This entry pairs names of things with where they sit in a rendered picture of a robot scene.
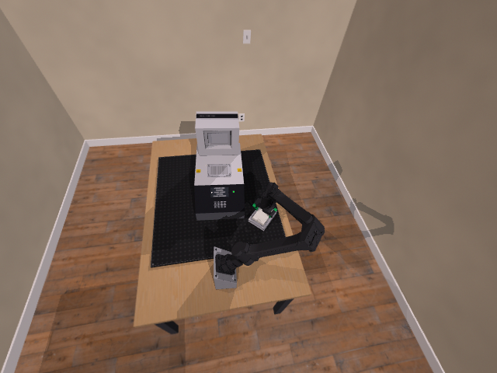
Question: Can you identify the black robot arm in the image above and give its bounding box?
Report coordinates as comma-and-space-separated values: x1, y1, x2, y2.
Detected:
215, 182, 325, 275

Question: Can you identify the grey benchtop lab instrument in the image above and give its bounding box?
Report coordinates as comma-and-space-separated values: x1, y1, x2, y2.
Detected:
194, 111, 245, 221

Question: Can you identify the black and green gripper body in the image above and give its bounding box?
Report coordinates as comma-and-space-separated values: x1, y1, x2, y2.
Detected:
255, 198, 276, 217

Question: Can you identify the white well plate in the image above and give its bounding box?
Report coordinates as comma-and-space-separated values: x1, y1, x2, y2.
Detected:
252, 208, 269, 225

